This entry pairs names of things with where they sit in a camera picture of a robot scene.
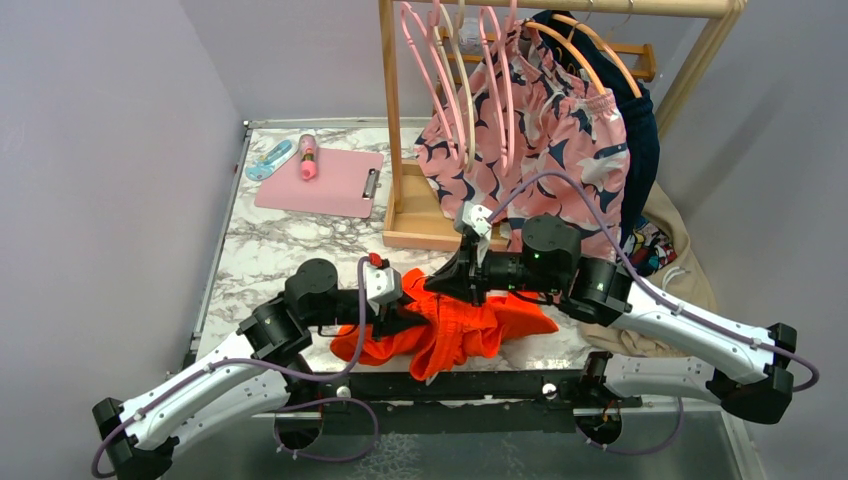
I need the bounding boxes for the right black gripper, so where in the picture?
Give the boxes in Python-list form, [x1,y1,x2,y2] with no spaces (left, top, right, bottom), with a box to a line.
[424,235,563,308]

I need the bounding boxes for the orange shorts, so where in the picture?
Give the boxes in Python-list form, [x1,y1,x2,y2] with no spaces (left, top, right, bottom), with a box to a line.
[359,269,558,381]

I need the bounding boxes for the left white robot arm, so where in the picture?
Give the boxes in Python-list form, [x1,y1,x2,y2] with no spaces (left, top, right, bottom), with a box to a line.
[91,255,428,479]

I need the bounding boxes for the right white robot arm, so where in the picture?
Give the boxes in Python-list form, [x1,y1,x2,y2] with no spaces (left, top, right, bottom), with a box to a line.
[424,214,797,425]

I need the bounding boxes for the pink hanger holding shorts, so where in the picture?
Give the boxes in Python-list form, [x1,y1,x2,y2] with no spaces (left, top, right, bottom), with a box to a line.
[478,1,518,173]

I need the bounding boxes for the pink shark print shorts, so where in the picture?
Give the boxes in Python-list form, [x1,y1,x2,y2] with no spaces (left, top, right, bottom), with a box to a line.
[414,23,630,260]

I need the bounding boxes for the cream hanger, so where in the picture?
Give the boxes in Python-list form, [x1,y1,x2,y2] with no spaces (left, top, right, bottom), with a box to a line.
[437,1,476,173]

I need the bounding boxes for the orange wooden hanger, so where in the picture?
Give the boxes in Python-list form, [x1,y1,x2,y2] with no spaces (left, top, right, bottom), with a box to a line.
[530,10,649,103]

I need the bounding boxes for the wooden clothes rack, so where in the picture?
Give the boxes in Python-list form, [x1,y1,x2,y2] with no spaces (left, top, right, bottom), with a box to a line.
[377,0,747,251]

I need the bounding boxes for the pink clipboard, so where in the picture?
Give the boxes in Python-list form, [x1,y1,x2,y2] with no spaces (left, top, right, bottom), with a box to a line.
[254,147,384,218]

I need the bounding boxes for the pink tube bottle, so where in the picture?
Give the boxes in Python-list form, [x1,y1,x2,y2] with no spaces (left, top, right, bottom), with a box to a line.
[298,134,318,181]

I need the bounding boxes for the light blue package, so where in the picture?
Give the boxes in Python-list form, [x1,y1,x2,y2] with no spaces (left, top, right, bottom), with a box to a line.
[245,140,296,182]

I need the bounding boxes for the colourful print garment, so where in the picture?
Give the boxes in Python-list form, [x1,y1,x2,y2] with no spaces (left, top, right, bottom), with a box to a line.
[623,216,677,277]

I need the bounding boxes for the beige garment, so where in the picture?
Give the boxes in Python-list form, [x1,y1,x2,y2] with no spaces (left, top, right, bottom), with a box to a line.
[578,184,717,357]

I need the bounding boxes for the navy blue garment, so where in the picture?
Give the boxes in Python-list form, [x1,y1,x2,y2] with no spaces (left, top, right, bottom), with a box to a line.
[529,9,663,240]

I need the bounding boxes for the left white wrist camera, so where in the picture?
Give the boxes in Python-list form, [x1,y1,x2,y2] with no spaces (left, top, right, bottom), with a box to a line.
[363,253,404,315]

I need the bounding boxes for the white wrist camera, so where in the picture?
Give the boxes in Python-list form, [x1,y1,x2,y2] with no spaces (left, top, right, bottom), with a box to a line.
[453,201,493,261]
[363,253,404,315]

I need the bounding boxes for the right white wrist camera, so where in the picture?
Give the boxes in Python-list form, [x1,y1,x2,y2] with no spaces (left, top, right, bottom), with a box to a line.
[453,201,493,261]

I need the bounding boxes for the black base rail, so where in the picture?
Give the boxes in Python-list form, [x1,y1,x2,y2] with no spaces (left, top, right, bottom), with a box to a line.
[273,370,642,445]

